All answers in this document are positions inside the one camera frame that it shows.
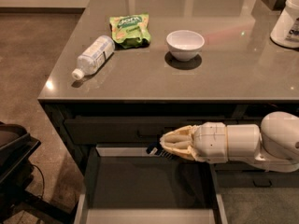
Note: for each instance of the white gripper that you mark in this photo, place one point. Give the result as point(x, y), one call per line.
point(211, 142)

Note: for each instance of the dark blue rxbar wrapper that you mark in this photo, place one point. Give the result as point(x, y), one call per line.
point(157, 150)

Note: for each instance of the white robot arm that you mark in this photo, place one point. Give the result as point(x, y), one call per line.
point(272, 146)

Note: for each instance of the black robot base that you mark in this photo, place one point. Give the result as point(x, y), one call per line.
point(16, 146)

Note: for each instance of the right bottom drawer front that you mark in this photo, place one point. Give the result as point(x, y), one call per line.
point(258, 180)

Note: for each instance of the open middle drawer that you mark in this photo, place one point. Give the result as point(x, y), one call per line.
point(126, 185)

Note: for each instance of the top left drawer front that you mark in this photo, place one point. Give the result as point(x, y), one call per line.
point(100, 130)

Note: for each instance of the white ceramic bowl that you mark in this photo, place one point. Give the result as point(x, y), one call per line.
point(184, 45)

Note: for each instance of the green snack bag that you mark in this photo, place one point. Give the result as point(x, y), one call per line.
point(131, 31)

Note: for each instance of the clear plastic water bottle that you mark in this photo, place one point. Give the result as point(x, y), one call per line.
point(93, 57)

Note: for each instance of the white canister with label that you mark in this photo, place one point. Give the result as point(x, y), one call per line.
point(286, 31)

